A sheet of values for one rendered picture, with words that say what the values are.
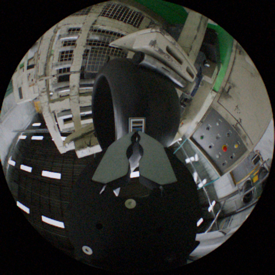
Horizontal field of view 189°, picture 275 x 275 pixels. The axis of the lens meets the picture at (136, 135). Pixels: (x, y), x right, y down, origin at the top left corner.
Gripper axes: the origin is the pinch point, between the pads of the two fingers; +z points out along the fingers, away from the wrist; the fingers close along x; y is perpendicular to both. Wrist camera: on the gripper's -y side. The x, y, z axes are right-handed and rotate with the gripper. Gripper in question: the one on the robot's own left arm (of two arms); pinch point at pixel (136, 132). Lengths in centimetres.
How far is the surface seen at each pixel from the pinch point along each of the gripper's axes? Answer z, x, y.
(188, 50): 40, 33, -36
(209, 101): 271, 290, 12
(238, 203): -220, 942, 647
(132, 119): 8.1, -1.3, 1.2
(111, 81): 17.0, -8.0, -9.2
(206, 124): 42, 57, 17
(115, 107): 12.8, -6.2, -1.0
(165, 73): 22.1, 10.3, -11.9
